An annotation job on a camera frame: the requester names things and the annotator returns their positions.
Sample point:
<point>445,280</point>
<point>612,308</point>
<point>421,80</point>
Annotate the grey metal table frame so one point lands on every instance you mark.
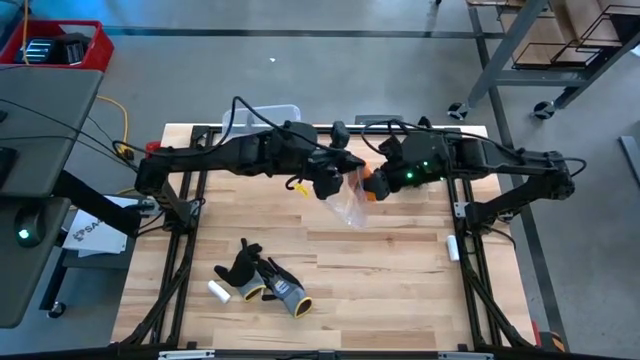
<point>506,50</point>

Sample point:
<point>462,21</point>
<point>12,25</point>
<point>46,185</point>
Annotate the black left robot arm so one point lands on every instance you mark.
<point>215,155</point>

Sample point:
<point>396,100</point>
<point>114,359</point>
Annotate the black box device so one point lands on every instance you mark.
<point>72,50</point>

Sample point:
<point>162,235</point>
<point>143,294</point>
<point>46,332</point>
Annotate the black computer mouse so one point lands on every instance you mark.
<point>28,227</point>

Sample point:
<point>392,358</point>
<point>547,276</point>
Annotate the silver bracket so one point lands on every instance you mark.
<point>185,355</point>
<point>465,356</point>

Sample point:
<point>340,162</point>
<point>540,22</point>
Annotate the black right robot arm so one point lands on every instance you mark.
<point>520,162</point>

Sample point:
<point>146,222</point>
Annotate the red plastic crate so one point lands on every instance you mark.
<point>102,52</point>

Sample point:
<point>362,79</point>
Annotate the grey desk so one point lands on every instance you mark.
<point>45,125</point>

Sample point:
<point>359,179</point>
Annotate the black desk caster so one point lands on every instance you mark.
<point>56,310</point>

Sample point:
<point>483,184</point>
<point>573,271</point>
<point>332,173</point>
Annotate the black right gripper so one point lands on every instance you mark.
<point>420,160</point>

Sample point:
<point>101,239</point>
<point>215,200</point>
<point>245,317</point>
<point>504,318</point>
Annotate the grey block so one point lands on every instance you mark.
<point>378,119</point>

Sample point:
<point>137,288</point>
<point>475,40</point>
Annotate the black striped device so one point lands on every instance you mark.
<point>37,50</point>

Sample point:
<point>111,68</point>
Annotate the black support bar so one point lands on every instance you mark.
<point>95,205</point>

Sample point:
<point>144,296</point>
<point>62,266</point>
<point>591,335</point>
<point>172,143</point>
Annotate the grey metal bar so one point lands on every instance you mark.
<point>631,157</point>

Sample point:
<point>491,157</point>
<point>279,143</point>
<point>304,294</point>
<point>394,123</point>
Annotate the black metal table frame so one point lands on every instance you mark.
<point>200,131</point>

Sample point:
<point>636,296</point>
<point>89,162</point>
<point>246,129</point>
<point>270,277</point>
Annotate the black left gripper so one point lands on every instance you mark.
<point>310,155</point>

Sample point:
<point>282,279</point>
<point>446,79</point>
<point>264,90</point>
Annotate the white roll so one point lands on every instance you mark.
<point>453,247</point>
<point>219,291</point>

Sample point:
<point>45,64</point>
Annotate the black caster wheel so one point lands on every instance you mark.
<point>457,111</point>
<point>543,110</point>

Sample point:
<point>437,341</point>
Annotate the light wooden boxes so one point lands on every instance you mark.
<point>545,30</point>

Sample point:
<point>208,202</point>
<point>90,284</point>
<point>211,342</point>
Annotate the white printed paper sheet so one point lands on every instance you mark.
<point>95,235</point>

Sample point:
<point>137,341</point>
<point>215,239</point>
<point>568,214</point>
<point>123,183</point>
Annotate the grey printed glove yellow cuff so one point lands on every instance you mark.
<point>287,292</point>

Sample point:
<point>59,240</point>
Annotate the orange black foot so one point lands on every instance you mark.
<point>552,342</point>

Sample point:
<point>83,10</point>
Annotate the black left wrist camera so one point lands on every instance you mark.
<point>328,186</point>

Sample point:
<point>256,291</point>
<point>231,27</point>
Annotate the clear plastic bag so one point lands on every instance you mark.
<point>350,210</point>

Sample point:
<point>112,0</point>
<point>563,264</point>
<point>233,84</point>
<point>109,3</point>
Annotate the black glove yellow cuff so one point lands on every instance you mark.
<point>242,265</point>

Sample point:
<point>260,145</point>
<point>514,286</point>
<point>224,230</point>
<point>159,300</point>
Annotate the clear plastic bin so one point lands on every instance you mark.
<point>260,114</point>

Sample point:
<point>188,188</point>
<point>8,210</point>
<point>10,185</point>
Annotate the red tag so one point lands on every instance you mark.
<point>152,146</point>

